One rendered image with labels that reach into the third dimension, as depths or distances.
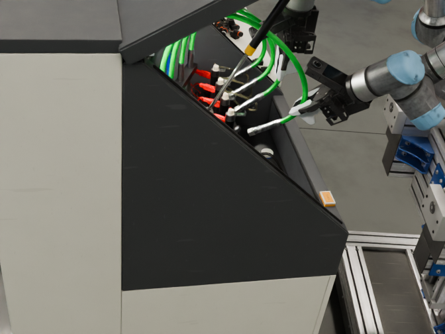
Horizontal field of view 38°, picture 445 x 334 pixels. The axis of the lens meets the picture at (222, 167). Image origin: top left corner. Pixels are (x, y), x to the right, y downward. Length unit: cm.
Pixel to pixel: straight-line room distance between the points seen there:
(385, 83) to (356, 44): 335
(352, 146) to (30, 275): 242
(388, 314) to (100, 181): 145
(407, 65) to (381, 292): 135
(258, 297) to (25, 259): 63
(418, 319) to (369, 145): 141
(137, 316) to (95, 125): 63
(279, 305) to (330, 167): 175
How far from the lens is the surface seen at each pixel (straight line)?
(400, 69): 143
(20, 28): 126
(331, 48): 467
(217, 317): 181
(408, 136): 220
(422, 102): 149
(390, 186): 347
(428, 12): 214
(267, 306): 182
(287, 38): 164
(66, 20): 129
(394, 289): 264
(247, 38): 242
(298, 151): 192
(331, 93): 155
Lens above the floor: 207
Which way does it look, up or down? 38 degrees down
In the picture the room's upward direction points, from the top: 7 degrees clockwise
